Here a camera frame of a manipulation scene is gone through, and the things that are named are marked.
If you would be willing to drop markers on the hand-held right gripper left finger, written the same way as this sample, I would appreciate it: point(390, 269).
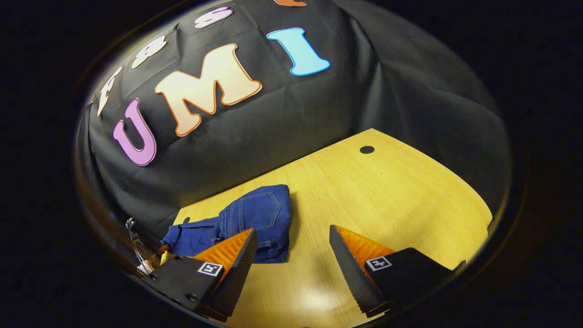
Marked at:
point(237, 278)

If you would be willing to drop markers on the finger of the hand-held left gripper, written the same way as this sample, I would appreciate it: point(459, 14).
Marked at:
point(165, 253)

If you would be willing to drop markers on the blue denim jeans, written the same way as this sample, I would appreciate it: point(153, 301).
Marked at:
point(259, 214)

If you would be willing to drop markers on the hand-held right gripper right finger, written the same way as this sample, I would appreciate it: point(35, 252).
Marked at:
point(350, 273)

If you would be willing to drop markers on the black backdrop cloth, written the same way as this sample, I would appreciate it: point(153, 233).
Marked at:
point(296, 118)

